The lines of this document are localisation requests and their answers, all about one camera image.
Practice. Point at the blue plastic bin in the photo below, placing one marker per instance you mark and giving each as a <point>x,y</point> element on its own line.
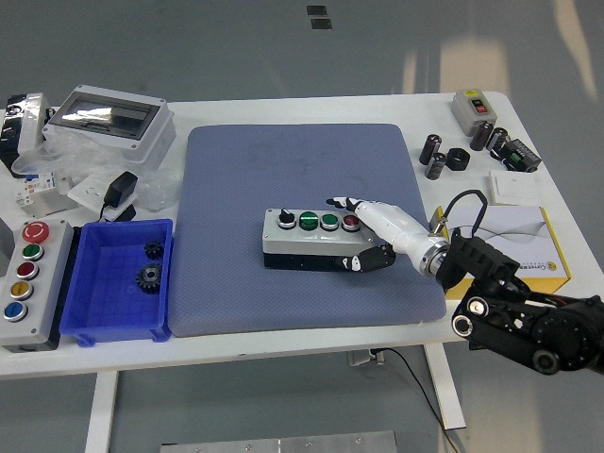
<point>113,307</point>

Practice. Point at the grey two-button switch box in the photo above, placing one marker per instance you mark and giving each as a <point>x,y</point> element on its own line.
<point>464,113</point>

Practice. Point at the black module with green terminal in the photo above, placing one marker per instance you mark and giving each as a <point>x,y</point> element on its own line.
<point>519,156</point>

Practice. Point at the white wall socket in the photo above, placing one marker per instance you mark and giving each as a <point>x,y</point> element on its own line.
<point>87,191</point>

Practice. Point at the grey metal plate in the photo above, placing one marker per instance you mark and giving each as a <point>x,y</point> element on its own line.
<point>47,205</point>

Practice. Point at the grey enclosure with clear lid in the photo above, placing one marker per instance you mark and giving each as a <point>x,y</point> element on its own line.
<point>151,137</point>

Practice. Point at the small black bevel gear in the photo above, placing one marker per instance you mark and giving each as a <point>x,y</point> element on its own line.
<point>153,249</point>

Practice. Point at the black floor plate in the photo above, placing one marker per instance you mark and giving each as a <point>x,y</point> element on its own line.
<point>321,23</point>
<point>316,10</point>

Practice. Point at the white table leg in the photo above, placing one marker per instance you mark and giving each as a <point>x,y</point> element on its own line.
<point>100,410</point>
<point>446,387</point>

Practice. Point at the grey four-button control box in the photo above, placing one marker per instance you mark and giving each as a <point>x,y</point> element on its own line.
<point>302,245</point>

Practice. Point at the white circuit breaker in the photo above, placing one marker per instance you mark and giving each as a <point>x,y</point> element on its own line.
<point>40,184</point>

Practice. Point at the black hex nut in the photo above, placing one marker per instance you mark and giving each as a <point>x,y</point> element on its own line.
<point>458,159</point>

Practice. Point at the clear plastic bag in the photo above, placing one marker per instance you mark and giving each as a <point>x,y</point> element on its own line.
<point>89,160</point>

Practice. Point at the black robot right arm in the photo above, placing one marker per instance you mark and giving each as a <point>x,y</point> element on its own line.
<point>519,325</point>

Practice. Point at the small black plug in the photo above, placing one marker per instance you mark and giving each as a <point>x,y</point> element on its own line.
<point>126,213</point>

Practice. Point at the yellow white cardboard box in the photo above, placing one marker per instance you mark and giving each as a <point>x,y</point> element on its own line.
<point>519,226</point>

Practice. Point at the white black wrapped device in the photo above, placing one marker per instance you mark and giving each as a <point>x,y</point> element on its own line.
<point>33,122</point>

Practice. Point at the grey box at edge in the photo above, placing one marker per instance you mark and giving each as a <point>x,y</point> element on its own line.
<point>5,245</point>

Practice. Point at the aluminium plate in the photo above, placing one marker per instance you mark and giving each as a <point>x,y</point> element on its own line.
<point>283,443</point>

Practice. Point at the black power adapter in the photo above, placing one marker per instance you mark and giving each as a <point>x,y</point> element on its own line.
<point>120,186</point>

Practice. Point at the grey bracket under table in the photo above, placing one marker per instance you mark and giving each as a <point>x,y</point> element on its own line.
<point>361,357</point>

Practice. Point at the blue-grey mat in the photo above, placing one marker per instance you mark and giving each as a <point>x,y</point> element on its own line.
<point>226,283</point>

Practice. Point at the white wall switch plate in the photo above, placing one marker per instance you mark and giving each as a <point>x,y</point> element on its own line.
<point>514,188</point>

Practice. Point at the large black bevel gear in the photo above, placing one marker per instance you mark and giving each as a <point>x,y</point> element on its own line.
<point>148,279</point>

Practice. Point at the grey five-button control station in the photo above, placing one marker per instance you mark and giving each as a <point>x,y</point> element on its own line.
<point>47,283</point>

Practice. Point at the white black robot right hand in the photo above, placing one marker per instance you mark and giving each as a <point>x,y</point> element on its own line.
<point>396,226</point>

